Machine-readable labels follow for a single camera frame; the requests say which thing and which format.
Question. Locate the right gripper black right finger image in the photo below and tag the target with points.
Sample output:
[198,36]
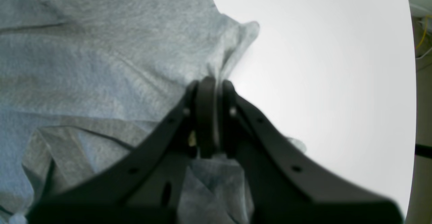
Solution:
[286,186]

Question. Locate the grey T-shirt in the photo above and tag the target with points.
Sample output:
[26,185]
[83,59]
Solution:
[83,82]

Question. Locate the black rod at left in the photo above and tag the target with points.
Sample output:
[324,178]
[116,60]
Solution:
[423,151]

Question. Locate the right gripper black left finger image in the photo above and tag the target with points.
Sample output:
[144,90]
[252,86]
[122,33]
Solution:
[142,188]

